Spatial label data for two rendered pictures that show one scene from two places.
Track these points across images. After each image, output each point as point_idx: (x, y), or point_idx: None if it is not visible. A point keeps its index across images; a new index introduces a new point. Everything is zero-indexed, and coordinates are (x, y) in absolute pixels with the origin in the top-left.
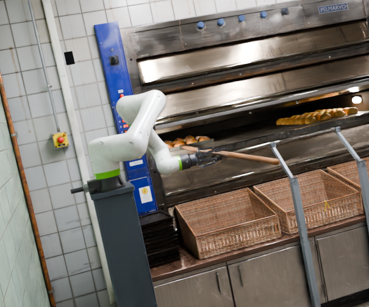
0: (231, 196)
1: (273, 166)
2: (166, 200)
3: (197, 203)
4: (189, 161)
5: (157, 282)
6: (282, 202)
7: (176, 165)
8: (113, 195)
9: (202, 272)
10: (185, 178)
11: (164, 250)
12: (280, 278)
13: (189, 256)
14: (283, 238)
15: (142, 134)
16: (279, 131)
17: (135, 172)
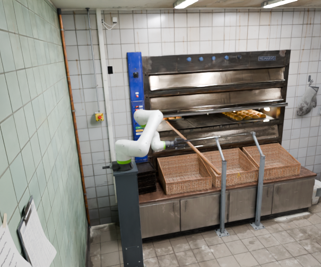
0: None
1: (214, 143)
2: (153, 154)
3: (169, 158)
4: (170, 146)
5: (141, 204)
6: (214, 163)
7: (162, 147)
8: (126, 175)
9: (166, 202)
10: None
11: (148, 186)
12: (206, 208)
13: (161, 189)
14: (211, 189)
15: (146, 144)
16: (220, 123)
17: (138, 138)
